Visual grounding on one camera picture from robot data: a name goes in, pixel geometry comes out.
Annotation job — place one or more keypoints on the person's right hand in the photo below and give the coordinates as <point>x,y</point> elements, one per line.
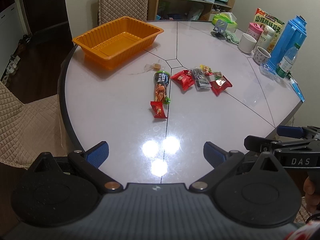
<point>312,200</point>

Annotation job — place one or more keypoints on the white mug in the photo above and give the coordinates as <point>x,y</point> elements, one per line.
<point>247,43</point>

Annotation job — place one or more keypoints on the orange plastic tray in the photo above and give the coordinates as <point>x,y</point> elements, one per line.
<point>115,42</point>

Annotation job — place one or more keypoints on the wooden shelf unit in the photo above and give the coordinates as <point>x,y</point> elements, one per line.
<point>187,10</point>

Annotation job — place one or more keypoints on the green tissue pack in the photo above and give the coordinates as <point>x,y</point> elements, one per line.
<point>227,17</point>

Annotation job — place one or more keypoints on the walnut snack bag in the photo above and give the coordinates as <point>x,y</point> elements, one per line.
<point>272,27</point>

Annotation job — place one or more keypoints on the blue flat card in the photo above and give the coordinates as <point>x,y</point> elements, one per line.
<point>297,89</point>

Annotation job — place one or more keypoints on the clear caramel candy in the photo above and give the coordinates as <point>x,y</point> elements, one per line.
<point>155,66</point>

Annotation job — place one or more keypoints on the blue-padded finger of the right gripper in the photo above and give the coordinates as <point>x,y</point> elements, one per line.
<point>308,132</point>
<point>260,145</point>

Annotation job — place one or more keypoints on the small red candy packet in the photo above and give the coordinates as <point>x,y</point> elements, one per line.
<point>158,110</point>

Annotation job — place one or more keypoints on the beige quilted near chair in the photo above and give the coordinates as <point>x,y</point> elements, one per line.
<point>30,129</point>

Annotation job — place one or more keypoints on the green folded cloth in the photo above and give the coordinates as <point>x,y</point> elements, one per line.
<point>231,37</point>

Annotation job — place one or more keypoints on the long green snack tube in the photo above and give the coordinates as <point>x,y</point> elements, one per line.
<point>162,79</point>

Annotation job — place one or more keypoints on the yellow candy packet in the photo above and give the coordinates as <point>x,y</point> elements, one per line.
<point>206,70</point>

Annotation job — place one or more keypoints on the grey black snack packet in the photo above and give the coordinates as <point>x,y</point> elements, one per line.
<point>201,82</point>

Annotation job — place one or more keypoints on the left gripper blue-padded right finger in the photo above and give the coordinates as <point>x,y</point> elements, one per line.
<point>225,165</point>

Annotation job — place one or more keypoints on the patterned white cup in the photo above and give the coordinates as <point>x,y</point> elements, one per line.
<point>261,55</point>

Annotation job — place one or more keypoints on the green label water bottle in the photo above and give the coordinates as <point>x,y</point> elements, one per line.
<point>288,60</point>

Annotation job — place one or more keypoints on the white miffy bottle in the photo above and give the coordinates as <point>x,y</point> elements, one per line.
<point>265,36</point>

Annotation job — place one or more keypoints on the crumpled clear plastic bottle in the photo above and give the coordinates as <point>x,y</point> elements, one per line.
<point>267,71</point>

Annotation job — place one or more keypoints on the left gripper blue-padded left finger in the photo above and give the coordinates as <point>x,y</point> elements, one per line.
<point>86,165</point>

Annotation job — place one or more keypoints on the pink lidded cup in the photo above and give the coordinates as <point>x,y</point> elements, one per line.
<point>254,30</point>

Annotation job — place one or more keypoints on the white cabinet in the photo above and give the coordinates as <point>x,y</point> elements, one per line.
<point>11,32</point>

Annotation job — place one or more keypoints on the blue thermos jug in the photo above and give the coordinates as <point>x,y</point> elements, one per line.
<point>294,32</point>

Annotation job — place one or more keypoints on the red white snack packet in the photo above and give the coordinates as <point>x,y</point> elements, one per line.
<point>218,83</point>

